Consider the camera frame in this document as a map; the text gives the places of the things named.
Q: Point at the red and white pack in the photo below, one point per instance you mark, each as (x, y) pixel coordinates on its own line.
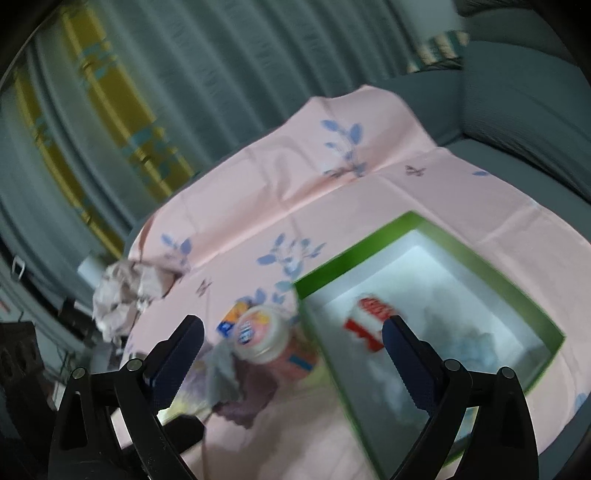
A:
(369, 318)

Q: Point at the pink wet wipes canister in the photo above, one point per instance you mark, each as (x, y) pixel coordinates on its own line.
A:
(258, 332)

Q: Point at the green cardboard box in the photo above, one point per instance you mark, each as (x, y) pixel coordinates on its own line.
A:
(461, 286)

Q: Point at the grey sheer curtain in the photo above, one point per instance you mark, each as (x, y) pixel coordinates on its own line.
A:
(207, 69)

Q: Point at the pale blue cloth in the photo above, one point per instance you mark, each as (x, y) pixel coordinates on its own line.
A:
(466, 344)

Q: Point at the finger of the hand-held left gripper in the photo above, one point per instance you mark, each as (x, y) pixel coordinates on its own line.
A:
(184, 429)

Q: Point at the blue tissue pack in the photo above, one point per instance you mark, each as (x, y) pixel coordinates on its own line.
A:
(231, 319)

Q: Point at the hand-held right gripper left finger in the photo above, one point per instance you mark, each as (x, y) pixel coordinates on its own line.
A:
(171, 369)

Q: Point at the grey cushion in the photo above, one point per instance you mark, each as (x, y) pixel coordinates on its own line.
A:
(531, 106)

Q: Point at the pink floral bedsheet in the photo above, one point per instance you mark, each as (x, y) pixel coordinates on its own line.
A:
(323, 207)

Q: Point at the purple cloth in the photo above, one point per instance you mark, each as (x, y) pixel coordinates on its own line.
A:
(258, 387)

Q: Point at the striped pillow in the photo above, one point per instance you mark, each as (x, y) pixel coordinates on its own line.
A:
(438, 48)

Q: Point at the crumpled beige cloth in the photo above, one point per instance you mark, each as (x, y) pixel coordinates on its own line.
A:
(124, 295)

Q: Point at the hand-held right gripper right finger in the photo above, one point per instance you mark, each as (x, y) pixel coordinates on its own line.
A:
(408, 364)

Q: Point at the grey cloth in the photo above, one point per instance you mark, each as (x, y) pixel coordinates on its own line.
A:
(221, 371)

